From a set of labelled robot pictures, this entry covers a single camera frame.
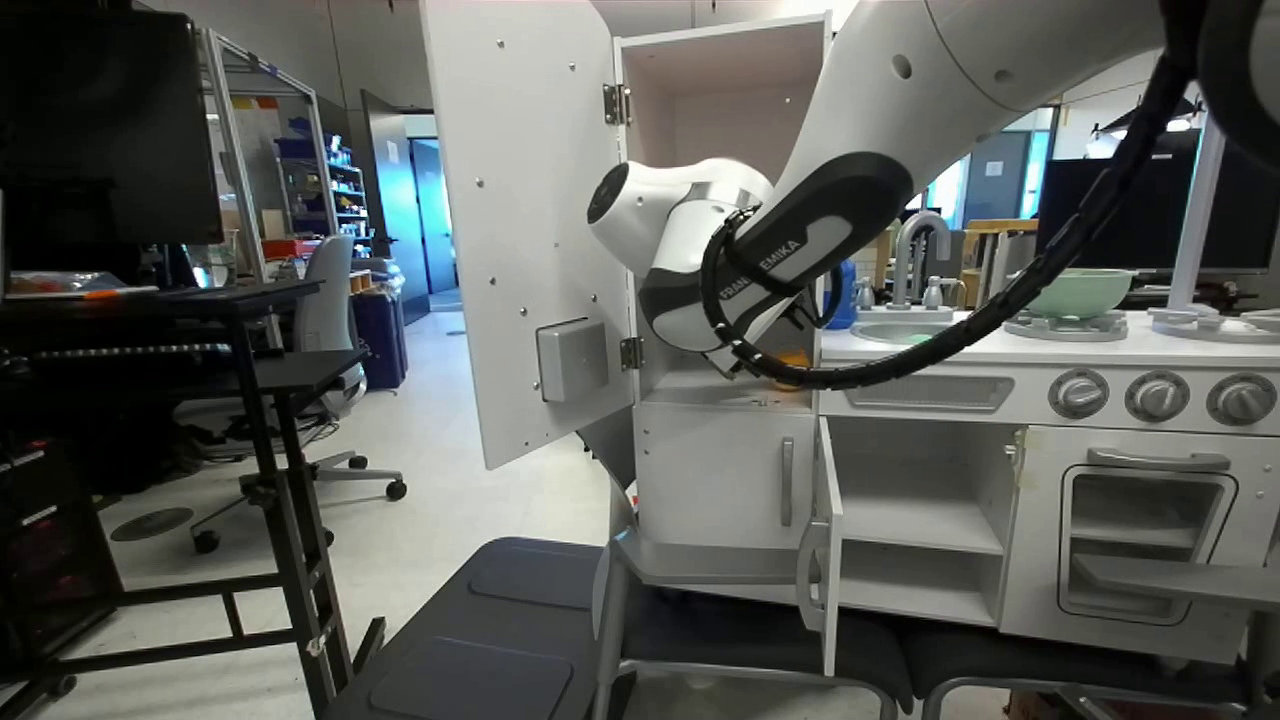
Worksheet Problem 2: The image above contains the mint green colander bowl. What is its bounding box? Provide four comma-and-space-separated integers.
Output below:
1023, 269, 1133, 321

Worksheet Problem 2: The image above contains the white toy kitchen unit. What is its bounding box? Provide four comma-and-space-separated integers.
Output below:
608, 12, 1280, 681

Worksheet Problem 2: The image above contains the black foreground chair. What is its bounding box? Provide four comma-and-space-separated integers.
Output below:
315, 540, 1250, 720

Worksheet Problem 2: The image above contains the black monitor right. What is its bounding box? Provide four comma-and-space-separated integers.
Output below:
1038, 133, 1280, 269

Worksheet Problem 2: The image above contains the white oven door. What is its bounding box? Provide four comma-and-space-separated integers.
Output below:
1054, 448, 1241, 630

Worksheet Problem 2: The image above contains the black computer monitor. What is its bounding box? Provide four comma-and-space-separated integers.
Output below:
0, 0, 224, 282

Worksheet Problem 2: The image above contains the blue dish soap bottle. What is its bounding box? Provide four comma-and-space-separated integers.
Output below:
828, 260, 860, 328

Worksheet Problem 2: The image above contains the grey toy faucet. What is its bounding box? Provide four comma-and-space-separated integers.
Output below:
890, 210, 947, 308

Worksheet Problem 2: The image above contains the white lower cabinet door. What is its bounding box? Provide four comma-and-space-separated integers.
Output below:
796, 424, 843, 676

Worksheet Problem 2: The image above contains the grey office chair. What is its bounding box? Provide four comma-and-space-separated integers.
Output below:
170, 236, 412, 557

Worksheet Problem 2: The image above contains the white cupboard door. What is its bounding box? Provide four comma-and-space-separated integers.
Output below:
422, 0, 637, 470

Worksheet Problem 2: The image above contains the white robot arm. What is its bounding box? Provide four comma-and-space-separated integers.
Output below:
588, 0, 1280, 390

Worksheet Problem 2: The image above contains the black standing desk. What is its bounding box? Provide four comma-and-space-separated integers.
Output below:
0, 276, 393, 715

